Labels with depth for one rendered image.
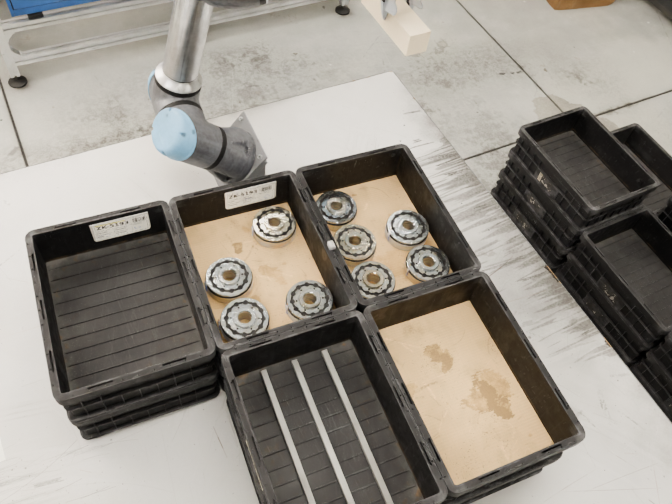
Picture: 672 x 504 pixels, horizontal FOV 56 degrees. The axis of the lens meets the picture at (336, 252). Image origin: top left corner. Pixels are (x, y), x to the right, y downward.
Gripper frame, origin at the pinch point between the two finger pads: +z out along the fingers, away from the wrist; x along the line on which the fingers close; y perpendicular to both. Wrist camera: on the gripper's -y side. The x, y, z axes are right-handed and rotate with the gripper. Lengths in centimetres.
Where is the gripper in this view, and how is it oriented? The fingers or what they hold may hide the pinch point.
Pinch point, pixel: (395, 11)
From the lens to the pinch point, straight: 175.3
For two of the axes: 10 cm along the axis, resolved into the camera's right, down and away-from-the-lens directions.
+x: 8.9, -3.2, 3.3
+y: 4.5, 7.6, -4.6
